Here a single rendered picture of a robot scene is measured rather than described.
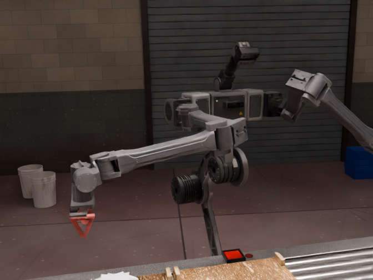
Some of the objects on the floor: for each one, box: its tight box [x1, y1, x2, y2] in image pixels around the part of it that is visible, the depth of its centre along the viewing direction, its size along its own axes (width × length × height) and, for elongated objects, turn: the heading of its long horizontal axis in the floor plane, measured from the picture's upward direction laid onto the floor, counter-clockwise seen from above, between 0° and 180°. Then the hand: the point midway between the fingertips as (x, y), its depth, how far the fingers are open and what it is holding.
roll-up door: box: [140, 0, 357, 170], centre depth 554 cm, size 34×330×342 cm, turn 101°
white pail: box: [29, 171, 56, 208], centre depth 458 cm, size 30×30×37 cm
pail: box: [18, 164, 43, 198], centre depth 490 cm, size 30×30×37 cm
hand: (84, 228), depth 114 cm, fingers open, 9 cm apart
